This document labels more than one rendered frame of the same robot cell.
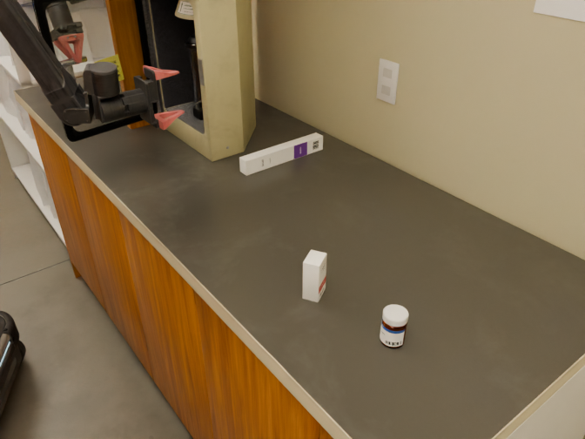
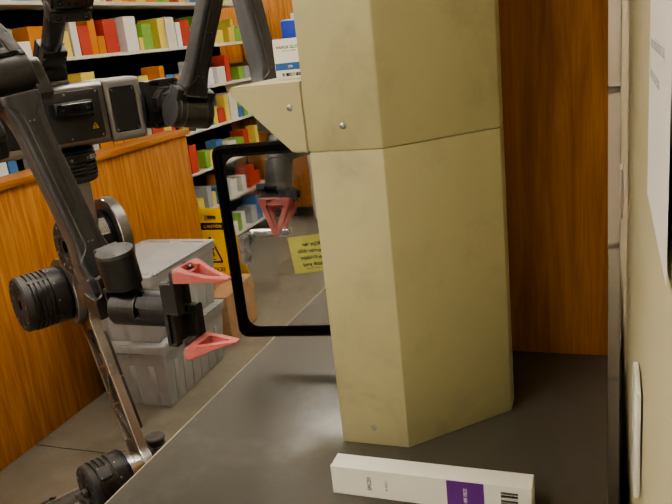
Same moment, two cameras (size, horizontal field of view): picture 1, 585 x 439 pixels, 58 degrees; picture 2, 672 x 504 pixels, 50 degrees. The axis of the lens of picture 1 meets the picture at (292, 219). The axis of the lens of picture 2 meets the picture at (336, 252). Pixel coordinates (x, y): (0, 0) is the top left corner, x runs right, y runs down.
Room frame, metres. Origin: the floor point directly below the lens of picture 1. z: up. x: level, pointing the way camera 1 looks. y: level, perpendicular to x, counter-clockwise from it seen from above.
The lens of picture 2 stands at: (0.88, -0.66, 1.56)
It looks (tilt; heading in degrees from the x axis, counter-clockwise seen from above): 17 degrees down; 59
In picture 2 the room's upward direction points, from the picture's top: 6 degrees counter-clockwise
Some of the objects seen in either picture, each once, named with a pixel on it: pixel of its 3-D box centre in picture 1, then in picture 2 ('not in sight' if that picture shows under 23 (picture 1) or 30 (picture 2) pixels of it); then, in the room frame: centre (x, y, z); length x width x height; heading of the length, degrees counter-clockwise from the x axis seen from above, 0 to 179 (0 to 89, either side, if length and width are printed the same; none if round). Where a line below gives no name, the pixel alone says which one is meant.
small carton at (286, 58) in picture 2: not in sight; (294, 57); (1.44, 0.35, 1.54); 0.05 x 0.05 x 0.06; 43
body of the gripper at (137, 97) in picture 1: (135, 102); (165, 307); (1.17, 0.36, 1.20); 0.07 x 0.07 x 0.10; 38
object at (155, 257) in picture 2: not in sight; (154, 287); (1.80, 2.67, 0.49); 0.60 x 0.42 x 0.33; 38
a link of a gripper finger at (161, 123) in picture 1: (164, 110); (209, 331); (1.22, 0.31, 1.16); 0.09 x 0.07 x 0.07; 128
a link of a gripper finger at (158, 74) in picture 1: (161, 81); (202, 287); (1.22, 0.31, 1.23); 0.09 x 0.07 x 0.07; 128
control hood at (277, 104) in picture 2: not in sight; (309, 106); (1.47, 0.38, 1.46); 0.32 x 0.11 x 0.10; 38
